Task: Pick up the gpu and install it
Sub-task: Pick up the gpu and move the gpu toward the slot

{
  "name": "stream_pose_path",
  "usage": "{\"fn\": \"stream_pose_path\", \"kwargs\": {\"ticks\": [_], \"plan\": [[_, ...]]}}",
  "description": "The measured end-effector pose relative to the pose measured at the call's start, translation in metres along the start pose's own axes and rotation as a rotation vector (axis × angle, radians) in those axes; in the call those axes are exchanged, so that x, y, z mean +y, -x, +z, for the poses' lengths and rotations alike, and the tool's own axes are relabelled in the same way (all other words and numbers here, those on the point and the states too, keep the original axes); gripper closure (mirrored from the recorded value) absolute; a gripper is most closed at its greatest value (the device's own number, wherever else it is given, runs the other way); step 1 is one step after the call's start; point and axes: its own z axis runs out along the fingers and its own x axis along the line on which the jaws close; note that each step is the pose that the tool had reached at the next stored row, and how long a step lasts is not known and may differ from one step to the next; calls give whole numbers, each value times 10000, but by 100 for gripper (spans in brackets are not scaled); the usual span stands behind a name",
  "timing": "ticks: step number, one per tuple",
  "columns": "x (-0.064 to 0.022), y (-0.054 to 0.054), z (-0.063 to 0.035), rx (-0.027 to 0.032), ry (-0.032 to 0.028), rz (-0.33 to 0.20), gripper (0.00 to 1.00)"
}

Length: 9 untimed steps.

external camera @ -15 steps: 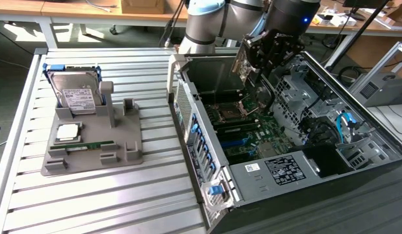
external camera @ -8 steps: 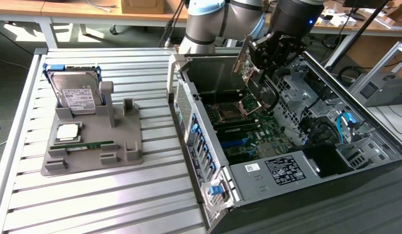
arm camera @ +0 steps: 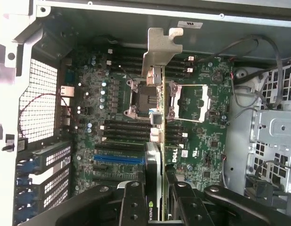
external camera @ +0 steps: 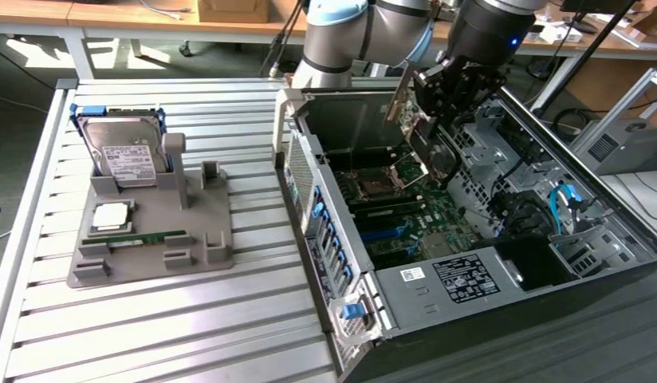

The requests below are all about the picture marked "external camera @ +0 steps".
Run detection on metal disk bay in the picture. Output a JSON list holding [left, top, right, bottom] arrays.
[[549, 223, 657, 278]]

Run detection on silver chipset heatsink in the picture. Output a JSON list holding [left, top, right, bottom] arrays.
[[423, 234, 459, 257]]

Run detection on black wire bundle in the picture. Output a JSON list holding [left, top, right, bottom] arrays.
[[487, 187, 553, 240]]

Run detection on green Dell motherboard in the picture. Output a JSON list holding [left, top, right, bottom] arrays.
[[328, 153, 484, 272]]

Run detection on black monitor with stand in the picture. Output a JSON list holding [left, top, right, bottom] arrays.
[[560, 0, 601, 34]]

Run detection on Nvidia graphics card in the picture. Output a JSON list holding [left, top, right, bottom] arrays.
[[384, 59, 461, 189]]

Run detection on silver CPU chip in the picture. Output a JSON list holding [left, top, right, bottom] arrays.
[[92, 202, 134, 233]]

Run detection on open black PC case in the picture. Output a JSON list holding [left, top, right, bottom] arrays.
[[272, 81, 657, 383]]

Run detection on blue expansion slot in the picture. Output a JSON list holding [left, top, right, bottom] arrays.
[[360, 227, 409, 243]]

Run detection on small white box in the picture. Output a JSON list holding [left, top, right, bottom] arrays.
[[533, 24, 585, 45]]

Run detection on hard disk in blue caddy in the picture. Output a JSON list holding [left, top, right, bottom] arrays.
[[70, 103, 173, 189]]

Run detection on dark RAM stick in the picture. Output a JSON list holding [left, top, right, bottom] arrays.
[[353, 201, 423, 221]]

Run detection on brown cardboard box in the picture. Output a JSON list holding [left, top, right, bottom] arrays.
[[197, 0, 272, 23], [628, 0, 657, 45]]

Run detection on aluminium profile frame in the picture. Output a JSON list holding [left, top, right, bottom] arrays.
[[599, 66, 657, 128]]

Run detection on grey power supply unit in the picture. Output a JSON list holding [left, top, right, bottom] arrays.
[[375, 246, 527, 333]]

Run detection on black stand pole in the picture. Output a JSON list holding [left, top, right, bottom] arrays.
[[529, 0, 644, 116]]

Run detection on grey metal unit with handle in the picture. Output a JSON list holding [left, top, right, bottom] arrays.
[[571, 118, 657, 176]]

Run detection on grey plastic parts rack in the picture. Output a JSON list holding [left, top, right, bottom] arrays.
[[65, 131, 237, 289]]

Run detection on metal socket cover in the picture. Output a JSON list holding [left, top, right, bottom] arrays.
[[389, 156, 429, 188]]

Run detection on wooden desk white frame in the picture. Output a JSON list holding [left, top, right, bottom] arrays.
[[0, 0, 308, 79], [427, 0, 657, 81]]

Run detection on white cable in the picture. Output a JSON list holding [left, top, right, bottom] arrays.
[[140, 0, 194, 19]]

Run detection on green RAM stick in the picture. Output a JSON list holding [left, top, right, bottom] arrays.
[[100, 231, 186, 246]]

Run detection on light blue SATA wire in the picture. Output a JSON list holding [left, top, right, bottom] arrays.
[[548, 180, 584, 237]]

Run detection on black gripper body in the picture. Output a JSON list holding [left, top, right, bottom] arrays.
[[444, 4, 539, 72]]

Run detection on CPU socket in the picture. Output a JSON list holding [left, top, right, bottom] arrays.
[[348, 167, 409, 203]]

